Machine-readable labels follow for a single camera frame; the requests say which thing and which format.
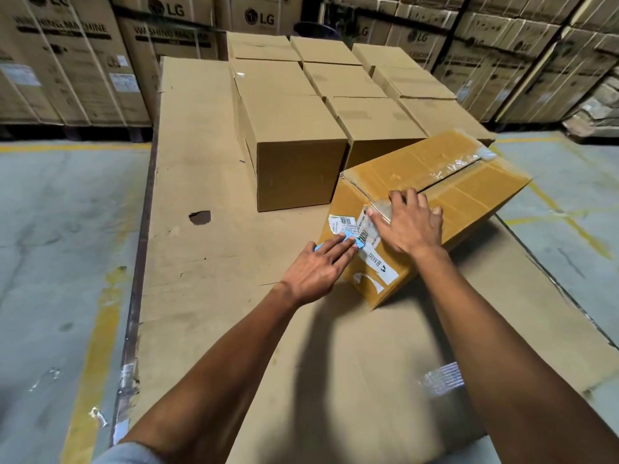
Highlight clear tape strip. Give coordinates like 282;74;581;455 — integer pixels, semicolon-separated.
420;362;466;398

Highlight group of plain cardboard boxes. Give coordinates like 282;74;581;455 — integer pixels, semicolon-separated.
226;33;497;212

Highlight person's right forearm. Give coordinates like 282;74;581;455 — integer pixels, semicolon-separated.
411;244;619;464

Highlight dark blue barrel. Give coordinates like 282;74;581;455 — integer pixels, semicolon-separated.
293;21;342;40

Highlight light blue hand tool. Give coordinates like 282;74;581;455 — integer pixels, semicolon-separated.
313;231;366;252

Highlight person's left hand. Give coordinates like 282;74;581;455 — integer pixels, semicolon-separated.
280;234;359;308

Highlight stack of printed appliance cartons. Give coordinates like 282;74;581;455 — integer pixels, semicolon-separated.
0;0;619;127

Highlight person's right hand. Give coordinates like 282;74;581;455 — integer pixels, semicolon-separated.
366;188;445;259

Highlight large flat cardboard sheet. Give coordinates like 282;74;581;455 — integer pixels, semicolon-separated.
130;57;619;464

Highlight grey shirt sleeve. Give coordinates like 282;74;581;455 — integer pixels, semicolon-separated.
92;442;163;464

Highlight crushed damaged carton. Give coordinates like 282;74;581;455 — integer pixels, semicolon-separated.
562;67;619;140

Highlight person's left forearm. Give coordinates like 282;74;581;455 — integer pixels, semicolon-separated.
120;283;303;464

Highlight taped labelled cardboard box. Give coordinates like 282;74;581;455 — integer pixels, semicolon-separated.
317;129;533;310

